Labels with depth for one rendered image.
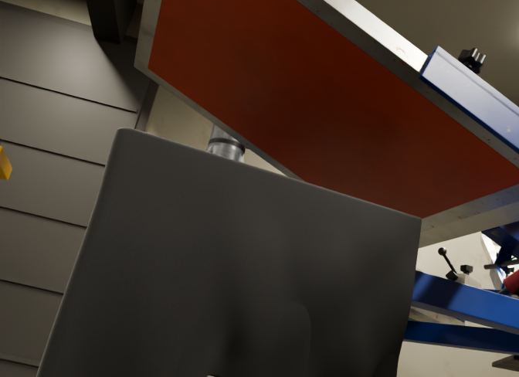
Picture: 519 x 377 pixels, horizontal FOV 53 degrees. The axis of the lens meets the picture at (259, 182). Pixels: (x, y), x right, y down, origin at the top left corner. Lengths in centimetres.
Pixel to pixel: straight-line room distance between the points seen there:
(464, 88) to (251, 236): 41
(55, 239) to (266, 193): 304
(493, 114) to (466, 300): 40
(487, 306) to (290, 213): 54
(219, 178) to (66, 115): 330
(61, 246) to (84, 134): 81
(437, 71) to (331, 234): 30
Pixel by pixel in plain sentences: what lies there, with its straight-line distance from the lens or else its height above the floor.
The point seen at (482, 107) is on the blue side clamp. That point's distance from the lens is 90.
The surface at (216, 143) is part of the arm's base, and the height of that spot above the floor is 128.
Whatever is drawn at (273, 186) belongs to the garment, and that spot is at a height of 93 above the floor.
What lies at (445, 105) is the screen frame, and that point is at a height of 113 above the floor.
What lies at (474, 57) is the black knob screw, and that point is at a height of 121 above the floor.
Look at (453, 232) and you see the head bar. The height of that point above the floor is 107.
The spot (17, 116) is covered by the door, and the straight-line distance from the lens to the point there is 407.
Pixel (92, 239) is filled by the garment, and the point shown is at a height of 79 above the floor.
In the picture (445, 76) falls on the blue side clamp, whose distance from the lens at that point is 88.
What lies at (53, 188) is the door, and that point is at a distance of 382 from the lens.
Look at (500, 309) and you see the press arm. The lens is 118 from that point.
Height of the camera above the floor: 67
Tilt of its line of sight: 20 degrees up
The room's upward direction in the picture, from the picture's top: 12 degrees clockwise
